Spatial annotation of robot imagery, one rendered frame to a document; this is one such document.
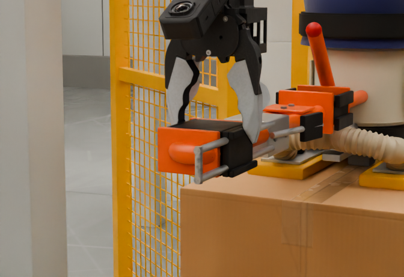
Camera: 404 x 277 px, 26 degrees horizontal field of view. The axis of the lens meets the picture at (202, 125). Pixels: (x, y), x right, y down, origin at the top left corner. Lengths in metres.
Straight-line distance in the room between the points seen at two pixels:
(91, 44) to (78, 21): 0.33
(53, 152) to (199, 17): 1.51
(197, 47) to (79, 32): 10.37
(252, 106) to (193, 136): 0.07
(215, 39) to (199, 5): 0.07
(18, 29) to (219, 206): 1.05
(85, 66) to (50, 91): 8.83
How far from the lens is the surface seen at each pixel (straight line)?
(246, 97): 0.95
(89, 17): 11.25
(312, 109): 1.20
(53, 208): 2.38
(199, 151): 0.87
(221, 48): 0.95
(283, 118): 1.10
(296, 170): 1.41
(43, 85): 2.30
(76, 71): 11.22
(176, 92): 0.98
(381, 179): 1.37
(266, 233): 1.31
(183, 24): 0.88
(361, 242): 1.26
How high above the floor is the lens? 1.25
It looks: 9 degrees down
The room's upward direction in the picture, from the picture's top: straight up
